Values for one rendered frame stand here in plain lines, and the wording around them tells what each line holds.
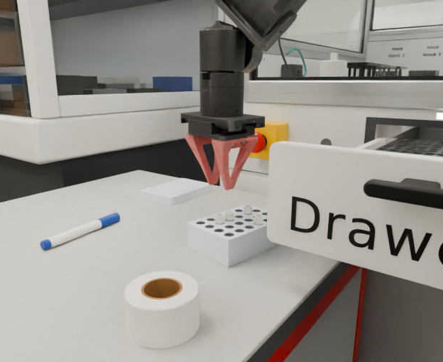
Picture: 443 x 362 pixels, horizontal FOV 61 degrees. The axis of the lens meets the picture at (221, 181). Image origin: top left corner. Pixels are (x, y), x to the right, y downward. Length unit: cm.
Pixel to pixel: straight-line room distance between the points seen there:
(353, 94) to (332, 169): 36
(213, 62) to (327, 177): 20
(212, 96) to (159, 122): 71
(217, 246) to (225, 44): 25
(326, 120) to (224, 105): 30
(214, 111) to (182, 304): 24
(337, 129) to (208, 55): 33
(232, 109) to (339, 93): 29
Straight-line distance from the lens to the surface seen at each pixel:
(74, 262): 54
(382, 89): 70
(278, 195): 40
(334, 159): 37
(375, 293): 79
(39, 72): 96
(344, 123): 72
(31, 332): 42
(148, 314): 35
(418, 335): 81
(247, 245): 51
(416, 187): 32
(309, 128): 75
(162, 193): 75
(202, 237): 51
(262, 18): 47
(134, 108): 112
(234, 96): 48
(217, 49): 48
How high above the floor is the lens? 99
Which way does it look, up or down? 15 degrees down
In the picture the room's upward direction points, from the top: straight up
